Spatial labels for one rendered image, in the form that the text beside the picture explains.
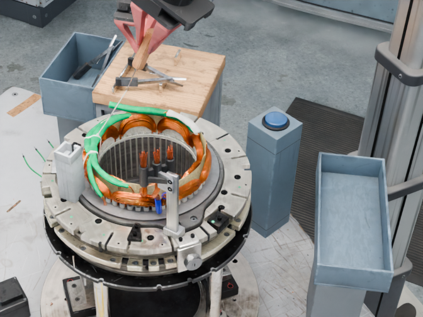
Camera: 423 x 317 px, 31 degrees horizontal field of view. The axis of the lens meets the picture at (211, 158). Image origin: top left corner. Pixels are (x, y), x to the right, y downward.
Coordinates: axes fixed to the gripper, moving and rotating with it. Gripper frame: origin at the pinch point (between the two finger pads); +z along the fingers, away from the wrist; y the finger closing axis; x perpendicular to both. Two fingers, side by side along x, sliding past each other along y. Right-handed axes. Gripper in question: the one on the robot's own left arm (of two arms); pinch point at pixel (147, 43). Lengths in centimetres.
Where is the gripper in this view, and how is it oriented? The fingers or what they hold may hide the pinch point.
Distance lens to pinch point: 103.4
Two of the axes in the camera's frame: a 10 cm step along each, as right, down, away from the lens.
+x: 4.9, -4.9, 7.2
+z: -3.9, 6.2, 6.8
